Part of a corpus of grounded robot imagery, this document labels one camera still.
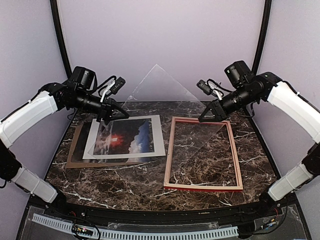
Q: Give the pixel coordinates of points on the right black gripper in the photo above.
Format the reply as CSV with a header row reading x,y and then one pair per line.
x,y
219,111

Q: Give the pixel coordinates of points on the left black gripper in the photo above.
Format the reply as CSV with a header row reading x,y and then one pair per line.
x,y
106,110

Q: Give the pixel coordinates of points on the white photo mat board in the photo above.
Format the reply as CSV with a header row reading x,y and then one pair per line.
x,y
134,137

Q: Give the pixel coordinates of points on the clear acrylic sheet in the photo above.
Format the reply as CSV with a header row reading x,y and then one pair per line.
x,y
160,94

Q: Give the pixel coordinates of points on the red wooden picture frame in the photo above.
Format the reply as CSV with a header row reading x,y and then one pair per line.
x,y
202,188

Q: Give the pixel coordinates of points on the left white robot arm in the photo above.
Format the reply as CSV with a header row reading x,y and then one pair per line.
x,y
51,98

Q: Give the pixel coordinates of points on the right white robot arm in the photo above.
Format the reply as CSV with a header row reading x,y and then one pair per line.
x,y
270,88

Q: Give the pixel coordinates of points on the landscape photo print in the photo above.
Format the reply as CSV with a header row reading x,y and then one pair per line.
x,y
117,160

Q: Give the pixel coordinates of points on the brown cardboard backing board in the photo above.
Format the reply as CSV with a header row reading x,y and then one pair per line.
x,y
70,162

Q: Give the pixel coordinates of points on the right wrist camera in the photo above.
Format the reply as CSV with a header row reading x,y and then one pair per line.
x,y
210,87

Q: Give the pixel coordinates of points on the right black corner post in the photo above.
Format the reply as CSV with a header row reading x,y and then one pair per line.
x,y
262,35

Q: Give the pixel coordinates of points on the black corner post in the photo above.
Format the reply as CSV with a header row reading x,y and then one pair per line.
x,y
262,35
60,37

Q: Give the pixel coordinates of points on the black front rail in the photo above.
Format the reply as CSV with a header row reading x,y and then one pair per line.
x,y
241,214

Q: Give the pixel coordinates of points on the white slotted cable duct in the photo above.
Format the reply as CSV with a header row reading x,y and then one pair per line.
x,y
108,234

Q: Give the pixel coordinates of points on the left black corner post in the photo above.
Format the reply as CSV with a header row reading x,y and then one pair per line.
x,y
60,37

